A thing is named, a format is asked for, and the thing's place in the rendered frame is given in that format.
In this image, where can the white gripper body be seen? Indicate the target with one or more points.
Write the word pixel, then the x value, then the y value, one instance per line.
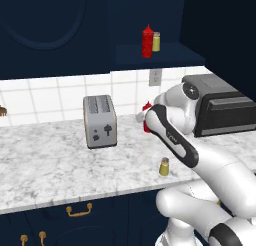
pixel 140 116

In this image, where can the navy open cupboard door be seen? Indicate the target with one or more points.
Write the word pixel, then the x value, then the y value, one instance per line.
pixel 226 33

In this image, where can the navy wall cupboard door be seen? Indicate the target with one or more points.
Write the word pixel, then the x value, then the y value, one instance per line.
pixel 53 30

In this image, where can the brown object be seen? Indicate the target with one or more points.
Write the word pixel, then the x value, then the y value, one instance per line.
pixel 2 111

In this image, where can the yellow shaker with silver lid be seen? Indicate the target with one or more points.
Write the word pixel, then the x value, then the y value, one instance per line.
pixel 156 43
pixel 164 167

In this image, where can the red condiment bottle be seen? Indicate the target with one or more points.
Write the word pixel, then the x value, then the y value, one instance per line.
pixel 147 107
pixel 147 43

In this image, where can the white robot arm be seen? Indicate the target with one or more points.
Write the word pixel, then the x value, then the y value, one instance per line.
pixel 213 170

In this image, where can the silver toaster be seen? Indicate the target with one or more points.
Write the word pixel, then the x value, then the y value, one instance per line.
pixel 100 123

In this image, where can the navy open wall cupboard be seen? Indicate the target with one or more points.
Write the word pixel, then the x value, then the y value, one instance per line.
pixel 166 58

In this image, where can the navy drawer front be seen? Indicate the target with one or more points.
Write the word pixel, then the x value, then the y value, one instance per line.
pixel 100 210

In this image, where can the navy base cupboard door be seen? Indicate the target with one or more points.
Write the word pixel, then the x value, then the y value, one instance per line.
pixel 13 231
pixel 86 236

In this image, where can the grey wall outlet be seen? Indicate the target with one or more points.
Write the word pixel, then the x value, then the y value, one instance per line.
pixel 155 77

